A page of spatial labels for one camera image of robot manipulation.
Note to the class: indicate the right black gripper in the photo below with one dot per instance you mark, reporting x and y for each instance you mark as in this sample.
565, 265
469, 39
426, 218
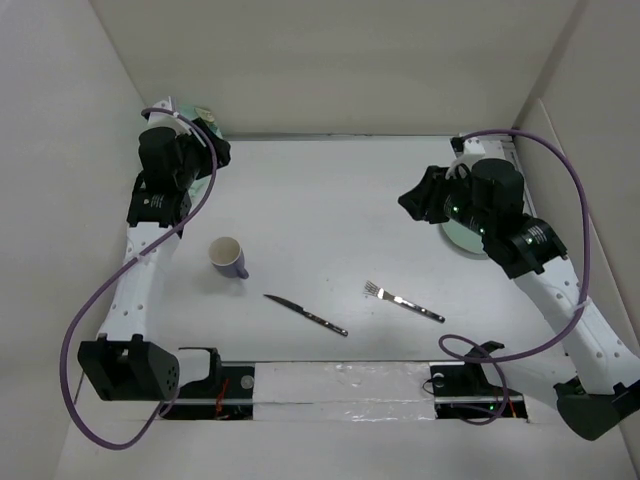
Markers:
427, 193

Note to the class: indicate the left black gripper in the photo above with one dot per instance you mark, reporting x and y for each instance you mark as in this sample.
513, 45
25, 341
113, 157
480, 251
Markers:
188, 139

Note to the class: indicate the green cartoon print cloth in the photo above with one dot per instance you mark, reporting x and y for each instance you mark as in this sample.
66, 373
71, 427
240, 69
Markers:
204, 119

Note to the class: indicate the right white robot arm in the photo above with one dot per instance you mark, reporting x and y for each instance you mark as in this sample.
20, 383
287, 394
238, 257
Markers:
601, 388

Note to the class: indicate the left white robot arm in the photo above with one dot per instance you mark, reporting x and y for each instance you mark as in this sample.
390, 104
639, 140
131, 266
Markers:
126, 362

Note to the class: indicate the light green floral plate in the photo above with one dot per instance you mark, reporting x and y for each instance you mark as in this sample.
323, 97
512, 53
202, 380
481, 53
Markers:
464, 241

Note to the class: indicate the steel fork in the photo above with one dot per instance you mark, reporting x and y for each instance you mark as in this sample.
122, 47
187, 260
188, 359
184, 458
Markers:
371, 289

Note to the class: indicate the purple ceramic mug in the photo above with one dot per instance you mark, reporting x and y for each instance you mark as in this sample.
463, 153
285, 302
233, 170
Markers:
227, 257

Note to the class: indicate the steel table knife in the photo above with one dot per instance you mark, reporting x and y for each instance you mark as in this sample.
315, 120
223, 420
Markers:
308, 315

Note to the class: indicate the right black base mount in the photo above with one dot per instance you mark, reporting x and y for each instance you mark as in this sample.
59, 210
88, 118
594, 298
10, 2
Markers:
462, 391

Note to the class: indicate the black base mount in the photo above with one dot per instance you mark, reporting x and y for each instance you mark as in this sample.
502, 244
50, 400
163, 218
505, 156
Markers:
462, 391
228, 398

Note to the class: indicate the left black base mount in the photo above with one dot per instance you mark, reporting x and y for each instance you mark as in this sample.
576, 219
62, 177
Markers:
228, 398

